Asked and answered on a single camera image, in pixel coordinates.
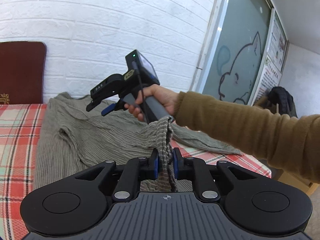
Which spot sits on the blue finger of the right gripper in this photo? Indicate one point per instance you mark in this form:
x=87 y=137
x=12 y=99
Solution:
x=97 y=105
x=109 y=109

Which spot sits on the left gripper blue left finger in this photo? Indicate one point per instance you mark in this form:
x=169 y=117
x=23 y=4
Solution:
x=134 y=172

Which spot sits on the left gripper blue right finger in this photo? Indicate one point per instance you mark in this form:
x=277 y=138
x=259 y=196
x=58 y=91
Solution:
x=198 y=172

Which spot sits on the green striped checked shirt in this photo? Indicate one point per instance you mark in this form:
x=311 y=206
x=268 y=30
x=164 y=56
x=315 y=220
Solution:
x=73 y=139

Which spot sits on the right forearm mustard sleeve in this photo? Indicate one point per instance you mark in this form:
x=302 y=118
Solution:
x=285 y=142

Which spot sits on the person's right hand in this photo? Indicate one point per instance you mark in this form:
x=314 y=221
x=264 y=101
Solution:
x=167 y=98

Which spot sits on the red plaid bed sheet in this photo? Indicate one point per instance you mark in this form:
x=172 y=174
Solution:
x=20 y=133

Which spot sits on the dark brown wooden board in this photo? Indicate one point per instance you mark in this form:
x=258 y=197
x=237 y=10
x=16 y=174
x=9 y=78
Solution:
x=22 y=72

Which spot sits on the frosted glass door with drawing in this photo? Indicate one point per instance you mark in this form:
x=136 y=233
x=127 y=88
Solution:
x=233 y=49

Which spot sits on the black bag on hook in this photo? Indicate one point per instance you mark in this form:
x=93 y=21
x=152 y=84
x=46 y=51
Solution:
x=280 y=97

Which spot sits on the paper poster on wall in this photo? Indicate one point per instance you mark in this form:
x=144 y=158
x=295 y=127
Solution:
x=273 y=58

